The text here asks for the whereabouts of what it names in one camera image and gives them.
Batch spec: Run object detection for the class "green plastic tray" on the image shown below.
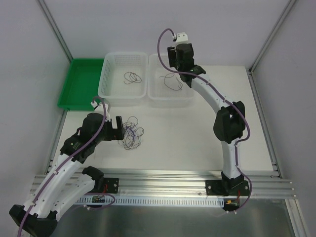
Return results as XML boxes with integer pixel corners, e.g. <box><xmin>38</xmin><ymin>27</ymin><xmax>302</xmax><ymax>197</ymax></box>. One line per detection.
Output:
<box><xmin>57</xmin><ymin>58</ymin><xmax>104</xmax><ymax>111</ymax></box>

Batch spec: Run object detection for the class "right aluminium frame post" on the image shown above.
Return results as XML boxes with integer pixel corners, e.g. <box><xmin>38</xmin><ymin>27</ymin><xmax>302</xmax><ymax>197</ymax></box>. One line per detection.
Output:
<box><xmin>248</xmin><ymin>0</ymin><xmax>298</xmax><ymax>74</ymax></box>

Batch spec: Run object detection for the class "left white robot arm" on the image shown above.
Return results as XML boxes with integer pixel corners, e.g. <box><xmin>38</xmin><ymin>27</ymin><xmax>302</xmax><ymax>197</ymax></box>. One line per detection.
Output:
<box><xmin>9</xmin><ymin>113</ymin><xmax>125</xmax><ymax>237</ymax></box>

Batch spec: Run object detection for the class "white plastic basket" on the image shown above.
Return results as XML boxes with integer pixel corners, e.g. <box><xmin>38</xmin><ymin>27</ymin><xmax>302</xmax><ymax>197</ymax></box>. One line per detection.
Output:
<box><xmin>147</xmin><ymin>54</ymin><xmax>194</xmax><ymax>108</ymax></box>
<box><xmin>98</xmin><ymin>52</ymin><xmax>148</xmax><ymax>107</ymax></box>

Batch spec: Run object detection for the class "right white plastic basket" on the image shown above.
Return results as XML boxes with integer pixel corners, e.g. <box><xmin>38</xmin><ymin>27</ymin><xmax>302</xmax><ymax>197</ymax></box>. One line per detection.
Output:
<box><xmin>147</xmin><ymin>54</ymin><xmax>194</xmax><ymax>108</ymax></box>

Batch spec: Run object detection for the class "left aluminium frame post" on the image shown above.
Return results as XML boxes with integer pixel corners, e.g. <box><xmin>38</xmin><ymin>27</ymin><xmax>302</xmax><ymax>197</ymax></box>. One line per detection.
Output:
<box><xmin>36</xmin><ymin>0</ymin><xmax>73</xmax><ymax>63</ymax></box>

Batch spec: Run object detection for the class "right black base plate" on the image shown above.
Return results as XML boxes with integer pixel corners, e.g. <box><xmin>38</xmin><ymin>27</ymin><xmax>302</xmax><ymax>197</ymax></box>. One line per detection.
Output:
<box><xmin>205</xmin><ymin>180</ymin><xmax>250</xmax><ymax>197</ymax></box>

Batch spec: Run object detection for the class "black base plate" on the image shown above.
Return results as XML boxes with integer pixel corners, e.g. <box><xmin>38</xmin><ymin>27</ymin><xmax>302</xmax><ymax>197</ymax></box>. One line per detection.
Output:
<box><xmin>92</xmin><ymin>177</ymin><xmax>119</xmax><ymax>194</ymax></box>
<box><xmin>205</xmin><ymin>180</ymin><xmax>250</xmax><ymax>197</ymax></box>

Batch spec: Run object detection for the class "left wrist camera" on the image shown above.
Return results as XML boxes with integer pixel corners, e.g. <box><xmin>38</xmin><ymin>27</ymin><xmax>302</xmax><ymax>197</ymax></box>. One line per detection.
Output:
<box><xmin>90</xmin><ymin>101</ymin><xmax>110</xmax><ymax>119</ymax></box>

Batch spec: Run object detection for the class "left white plastic basket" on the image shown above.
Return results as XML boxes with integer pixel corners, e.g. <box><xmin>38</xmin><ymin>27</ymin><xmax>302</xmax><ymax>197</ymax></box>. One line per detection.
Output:
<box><xmin>98</xmin><ymin>52</ymin><xmax>148</xmax><ymax>107</ymax></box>

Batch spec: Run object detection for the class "brown wire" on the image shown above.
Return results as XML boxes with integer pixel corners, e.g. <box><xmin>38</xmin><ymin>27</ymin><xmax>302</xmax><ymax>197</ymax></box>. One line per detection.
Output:
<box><xmin>123</xmin><ymin>72</ymin><xmax>143</xmax><ymax>85</ymax></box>

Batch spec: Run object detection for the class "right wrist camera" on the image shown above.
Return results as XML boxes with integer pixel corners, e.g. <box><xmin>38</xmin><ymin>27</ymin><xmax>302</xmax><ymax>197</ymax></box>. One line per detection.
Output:
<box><xmin>173</xmin><ymin>32</ymin><xmax>189</xmax><ymax>46</ymax></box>

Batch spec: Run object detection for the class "aluminium mounting rail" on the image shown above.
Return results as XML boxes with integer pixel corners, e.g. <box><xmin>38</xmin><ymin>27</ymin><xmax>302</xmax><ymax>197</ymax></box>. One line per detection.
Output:
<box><xmin>31</xmin><ymin>169</ymin><xmax>296</xmax><ymax>199</ymax></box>

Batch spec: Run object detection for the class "white slotted cable duct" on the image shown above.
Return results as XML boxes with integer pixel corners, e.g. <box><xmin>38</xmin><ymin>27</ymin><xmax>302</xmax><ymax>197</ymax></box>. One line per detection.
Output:
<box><xmin>75</xmin><ymin>196</ymin><xmax>224</xmax><ymax>208</ymax></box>

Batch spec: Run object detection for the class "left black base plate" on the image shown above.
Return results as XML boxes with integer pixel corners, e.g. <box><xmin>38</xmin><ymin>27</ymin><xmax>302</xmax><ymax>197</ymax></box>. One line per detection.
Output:
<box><xmin>92</xmin><ymin>177</ymin><xmax>119</xmax><ymax>194</ymax></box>

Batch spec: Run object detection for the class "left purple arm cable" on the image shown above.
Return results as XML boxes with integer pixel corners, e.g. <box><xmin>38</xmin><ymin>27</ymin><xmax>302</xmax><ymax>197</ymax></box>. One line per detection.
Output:
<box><xmin>18</xmin><ymin>96</ymin><xmax>111</xmax><ymax>237</ymax></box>

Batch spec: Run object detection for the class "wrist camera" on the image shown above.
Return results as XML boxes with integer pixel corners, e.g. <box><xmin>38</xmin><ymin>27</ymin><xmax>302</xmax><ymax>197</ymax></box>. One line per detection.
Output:
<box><xmin>173</xmin><ymin>32</ymin><xmax>189</xmax><ymax>46</ymax></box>
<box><xmin>90</xmin><ymin>101</ymin><xmax>110</xmax><ymax>119</ymax></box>

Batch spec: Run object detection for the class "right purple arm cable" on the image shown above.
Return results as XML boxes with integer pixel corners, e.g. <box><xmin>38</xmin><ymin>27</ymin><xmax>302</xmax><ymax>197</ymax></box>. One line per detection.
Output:
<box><xmin>158</xmin><ymin>28</ymin><xmax>252</xmax><ymax>208</ymax></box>

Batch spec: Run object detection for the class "aluminium frame post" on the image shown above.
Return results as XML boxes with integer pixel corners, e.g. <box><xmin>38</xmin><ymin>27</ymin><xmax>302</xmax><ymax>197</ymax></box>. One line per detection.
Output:
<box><xmin>248</xmin><ymin>0</ymin><xmax>298</xmax><ymax>74</ymax></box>
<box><xmin>36</xmin><ymin>0</ymin><xmax>73</xmax><ymax>63</ymax></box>

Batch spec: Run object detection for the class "purple white wire bundle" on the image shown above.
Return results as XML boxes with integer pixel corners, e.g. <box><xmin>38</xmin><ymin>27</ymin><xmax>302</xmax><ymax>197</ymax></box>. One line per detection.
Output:
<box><xmin>118</xmin><ymin>116</ymin><xmax>146</xmax><ymax>150</ymax></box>

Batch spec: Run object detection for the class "dark wire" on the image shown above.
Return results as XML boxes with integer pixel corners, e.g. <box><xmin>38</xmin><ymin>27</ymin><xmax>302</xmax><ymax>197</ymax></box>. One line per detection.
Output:
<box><xmin>159</xmin><ymin>73</ymin><xmax>184</xmax><ymax>91</ymax></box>

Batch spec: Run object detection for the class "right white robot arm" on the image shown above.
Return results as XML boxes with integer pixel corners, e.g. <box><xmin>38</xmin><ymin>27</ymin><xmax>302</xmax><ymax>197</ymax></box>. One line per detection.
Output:
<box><xmin>167</xmin><ymin>43</ymin><xmax>251</xmax><ymax>197</ymax></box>

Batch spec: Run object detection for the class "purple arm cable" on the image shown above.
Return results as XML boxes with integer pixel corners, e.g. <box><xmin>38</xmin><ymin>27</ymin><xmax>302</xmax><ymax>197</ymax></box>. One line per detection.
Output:
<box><xmin>158</xmin><ymin>28</ymin><xmax>252</xmax><ymax>208</ymax></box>
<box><xmin>18</xmin><ymin>96</ymin><xmax>111</xmax><ymax>237</ymax></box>

